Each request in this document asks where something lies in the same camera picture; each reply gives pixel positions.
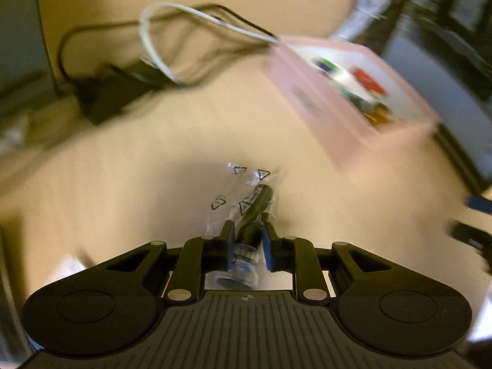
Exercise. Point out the red small part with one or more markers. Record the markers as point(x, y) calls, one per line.
point(369, 80)

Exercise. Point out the small orange part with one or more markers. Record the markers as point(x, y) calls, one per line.
point(378, 117)

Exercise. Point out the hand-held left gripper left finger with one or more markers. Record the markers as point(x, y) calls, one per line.
point(230, 250)

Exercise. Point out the pink cardboard box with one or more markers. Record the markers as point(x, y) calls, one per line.
point(307, 96)

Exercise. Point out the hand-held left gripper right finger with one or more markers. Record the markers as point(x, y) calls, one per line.
point(267, 250)

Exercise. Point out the purple and green small part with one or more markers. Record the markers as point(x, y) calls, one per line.
point(324, 66)

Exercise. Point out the black power adapter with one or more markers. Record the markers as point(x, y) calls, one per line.
point(107, 96)

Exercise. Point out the clear plastic bag of parts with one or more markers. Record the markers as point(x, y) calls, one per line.
point(250, 207)

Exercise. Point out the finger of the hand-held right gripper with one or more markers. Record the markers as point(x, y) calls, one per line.
point(471, 235)
point(479, 204)

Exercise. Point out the computer case with glass panel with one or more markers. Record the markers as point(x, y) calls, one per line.
point(442, 84)

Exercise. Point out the green terminal connector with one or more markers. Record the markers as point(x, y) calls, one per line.
point(351, 95)

